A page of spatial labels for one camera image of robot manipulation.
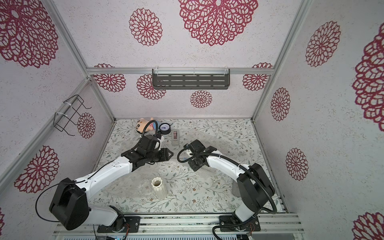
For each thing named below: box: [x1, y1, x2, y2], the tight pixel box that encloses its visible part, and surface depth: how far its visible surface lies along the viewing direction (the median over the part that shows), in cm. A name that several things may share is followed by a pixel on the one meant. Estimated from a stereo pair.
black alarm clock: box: [158, 123, 172, 135], surface depth 114 cm
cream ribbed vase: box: [151, 177, 168, 200], surface depth 73 cm
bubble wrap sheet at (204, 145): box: [179, 128, 253, 173], surface depth 73 cm
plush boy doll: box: [136, 116, 161, 134], surface depth 108 cm
